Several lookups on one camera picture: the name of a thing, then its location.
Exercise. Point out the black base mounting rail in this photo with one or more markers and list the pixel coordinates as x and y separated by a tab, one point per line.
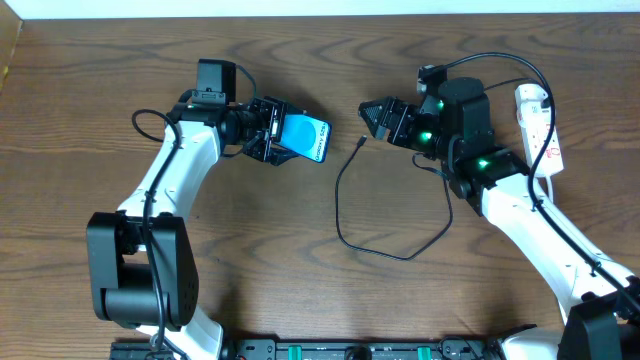
454	348

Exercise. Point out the blue screen Galaxy smartphone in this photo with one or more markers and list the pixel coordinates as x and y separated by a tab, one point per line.
306	136

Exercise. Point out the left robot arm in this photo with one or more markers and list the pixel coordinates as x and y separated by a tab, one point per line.
141	264

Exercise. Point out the white power strip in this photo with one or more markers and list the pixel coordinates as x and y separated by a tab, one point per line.
535	123

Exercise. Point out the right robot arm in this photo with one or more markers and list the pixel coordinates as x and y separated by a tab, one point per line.
598	297

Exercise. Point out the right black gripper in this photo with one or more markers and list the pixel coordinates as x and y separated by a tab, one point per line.
396	120

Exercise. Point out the white USB charger plug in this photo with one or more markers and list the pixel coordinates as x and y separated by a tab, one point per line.
530	92

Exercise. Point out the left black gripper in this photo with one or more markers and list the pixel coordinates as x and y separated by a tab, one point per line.
273	130

